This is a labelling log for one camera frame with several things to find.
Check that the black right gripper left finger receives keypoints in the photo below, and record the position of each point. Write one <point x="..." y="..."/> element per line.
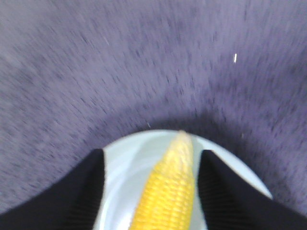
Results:
<point x="72" y="203"/>

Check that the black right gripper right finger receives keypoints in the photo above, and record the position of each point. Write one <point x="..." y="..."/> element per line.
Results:
<point x="229" y="202"/>

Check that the yellow corn cob with blemish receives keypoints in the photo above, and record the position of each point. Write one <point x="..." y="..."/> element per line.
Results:
<point x="167" y="198"/>

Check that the light green round plate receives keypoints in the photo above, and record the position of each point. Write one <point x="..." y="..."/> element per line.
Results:
<point x="129" y="161"/>

